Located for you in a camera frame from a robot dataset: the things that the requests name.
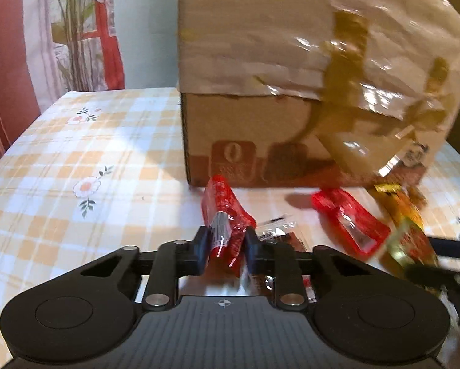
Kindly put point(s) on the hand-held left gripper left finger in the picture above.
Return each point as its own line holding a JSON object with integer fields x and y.
{"x": 203, "y": 248}

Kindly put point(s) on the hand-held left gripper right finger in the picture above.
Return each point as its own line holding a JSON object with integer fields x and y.
{"x": 251, "y": 250}

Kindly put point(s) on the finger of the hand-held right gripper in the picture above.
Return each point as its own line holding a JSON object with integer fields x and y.
{"x": 451, "y": 246}
{"x": 437, "y": 275}

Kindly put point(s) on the long red snack packet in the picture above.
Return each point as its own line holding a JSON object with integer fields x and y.
{"x": 226, "y": 215}

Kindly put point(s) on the yellow snack packet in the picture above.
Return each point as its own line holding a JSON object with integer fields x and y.
{"x": 410, "y": 240}

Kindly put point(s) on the clear-wrapped brown snack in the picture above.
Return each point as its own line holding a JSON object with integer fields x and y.
{"x": 280, "y": 234}

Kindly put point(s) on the gold brown snack packet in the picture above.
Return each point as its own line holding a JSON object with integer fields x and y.
{"x": 397, "y": 196}

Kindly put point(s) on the red windowed snack packet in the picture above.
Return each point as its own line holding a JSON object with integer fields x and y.
{"x": 349, "y": 219}

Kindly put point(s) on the checked floral tablecloth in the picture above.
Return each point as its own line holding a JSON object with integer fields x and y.
{"x": 99, "y": 142}

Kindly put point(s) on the plastic-wrapped cardboard box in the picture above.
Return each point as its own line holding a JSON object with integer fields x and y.
{"x": 291, "y": 65}

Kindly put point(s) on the red printed curtain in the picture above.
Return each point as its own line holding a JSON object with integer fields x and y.
{"x": 22, "y": 46}

